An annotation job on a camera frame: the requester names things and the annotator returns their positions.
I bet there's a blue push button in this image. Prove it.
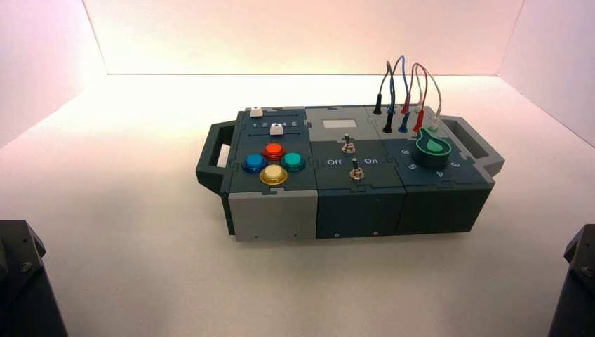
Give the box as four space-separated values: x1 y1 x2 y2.
242 154 268 175

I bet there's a yellow push button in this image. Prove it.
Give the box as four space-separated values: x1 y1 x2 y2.
259 165 289 187

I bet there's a black jumper cable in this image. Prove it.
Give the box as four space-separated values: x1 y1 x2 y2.
373 60 396 134

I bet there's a red push button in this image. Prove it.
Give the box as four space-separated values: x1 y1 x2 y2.
262 143 287 161

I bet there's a red jumper cable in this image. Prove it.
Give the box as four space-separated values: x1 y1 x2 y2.
401 62 429 134

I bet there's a white jumper cable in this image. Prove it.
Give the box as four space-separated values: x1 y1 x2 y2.
415 67 444 131

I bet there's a green rotary dial knob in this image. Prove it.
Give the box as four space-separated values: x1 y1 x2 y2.
411 128 453 170

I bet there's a green push button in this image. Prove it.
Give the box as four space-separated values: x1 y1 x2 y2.
280 152 307 173

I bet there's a dark green control box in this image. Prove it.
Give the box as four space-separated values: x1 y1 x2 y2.
195 104 506 243

